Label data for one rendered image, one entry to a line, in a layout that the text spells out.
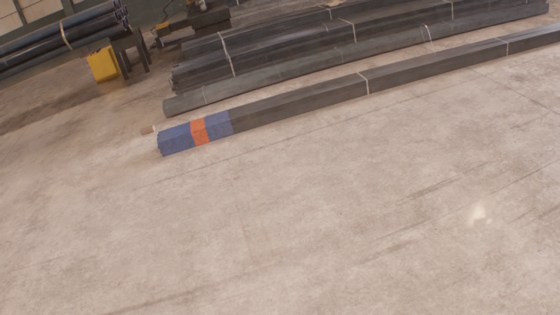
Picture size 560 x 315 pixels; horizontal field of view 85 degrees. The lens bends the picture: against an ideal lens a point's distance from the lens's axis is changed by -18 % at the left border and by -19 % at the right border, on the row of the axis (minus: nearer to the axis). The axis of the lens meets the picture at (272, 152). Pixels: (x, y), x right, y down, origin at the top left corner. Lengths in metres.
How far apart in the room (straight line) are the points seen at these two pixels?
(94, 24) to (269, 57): 2.26
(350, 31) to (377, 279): 3.43
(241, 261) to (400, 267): 0.93
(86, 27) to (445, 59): 4.27
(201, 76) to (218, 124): 1.12
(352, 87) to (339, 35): 1.23
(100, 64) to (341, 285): 6.14
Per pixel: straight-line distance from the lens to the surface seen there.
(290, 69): 4.35
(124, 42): 6.58
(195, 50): 5.00
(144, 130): 4.21
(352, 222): 2.32
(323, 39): 4.66
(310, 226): 2.34
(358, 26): 4.82
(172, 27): 7.77
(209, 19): 6.60
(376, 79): 3.74
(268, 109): 3.46
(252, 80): 4.28
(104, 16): 4.98
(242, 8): 9.22
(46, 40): 5.23
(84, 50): 11.38
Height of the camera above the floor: 1.64
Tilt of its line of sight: 32 degrees down
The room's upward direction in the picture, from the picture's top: 15 degrees counter-clockwise
